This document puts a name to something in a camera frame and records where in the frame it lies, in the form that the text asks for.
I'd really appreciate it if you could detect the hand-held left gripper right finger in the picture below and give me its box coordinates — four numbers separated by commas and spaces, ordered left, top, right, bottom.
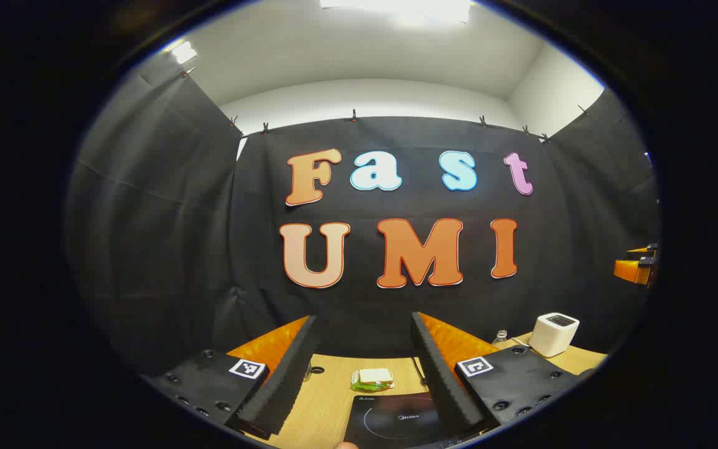
410, 311, 584, 437

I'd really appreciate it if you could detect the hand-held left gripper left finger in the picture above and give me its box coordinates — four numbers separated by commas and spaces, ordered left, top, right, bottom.
141, 315, 320, 440

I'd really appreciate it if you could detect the black induction cooktop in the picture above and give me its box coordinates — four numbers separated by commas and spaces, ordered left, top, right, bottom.
343, 392, 459, 448

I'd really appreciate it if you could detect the sandwich with lettuce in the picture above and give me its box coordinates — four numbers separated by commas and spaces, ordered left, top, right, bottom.
351, 368, 395, 392

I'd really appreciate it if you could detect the white toaster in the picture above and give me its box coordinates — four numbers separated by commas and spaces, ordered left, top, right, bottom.
529, 312, 580, 358

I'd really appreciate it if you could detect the black backdrop cloth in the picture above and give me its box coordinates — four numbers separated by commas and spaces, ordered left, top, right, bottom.
65, 53, 662, 381

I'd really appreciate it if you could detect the row of backdrop clips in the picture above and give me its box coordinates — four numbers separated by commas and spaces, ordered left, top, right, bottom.
181, 65, 589, 144

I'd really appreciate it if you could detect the ceiling light panel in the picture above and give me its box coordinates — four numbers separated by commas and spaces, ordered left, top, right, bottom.
320, 0, 473, 26
171, 41, 198, 65

